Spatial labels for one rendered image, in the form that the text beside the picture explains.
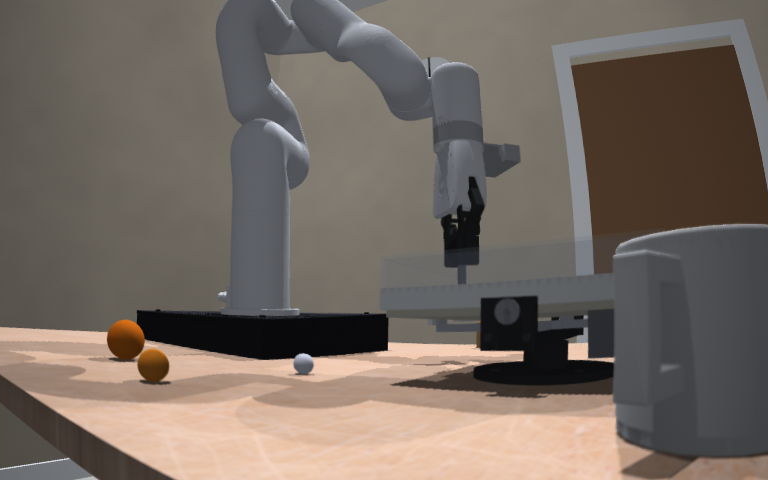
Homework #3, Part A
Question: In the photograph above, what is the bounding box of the grey ball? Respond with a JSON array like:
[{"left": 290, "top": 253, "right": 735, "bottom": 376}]
[{"left": 293, "top": 354, "right": 314, "bottom": 374}]

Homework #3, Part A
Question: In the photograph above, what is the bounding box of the grey mug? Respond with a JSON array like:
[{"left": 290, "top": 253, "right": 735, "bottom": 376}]
[{"left": 613, "top": 224, "right": 768, "bottom": 457}]

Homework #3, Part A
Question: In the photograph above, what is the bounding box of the orange ball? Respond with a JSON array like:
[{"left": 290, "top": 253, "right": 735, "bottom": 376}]
[
  {"left": 137, "top": 349, "right": 169, "bottom": 382},
  {"left": 107, "top": 320, "right": 145, "bottom": 360}
]

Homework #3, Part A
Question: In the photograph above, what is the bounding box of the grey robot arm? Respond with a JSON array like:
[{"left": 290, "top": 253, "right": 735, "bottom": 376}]
[{"left": 216, "top": 0, "right": 521, "bottom": 316}]

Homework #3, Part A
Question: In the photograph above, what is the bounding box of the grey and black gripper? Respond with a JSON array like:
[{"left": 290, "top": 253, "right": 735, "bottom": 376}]
[{"left": 433, "top": 139, "right": 486, "bottom": 250}]

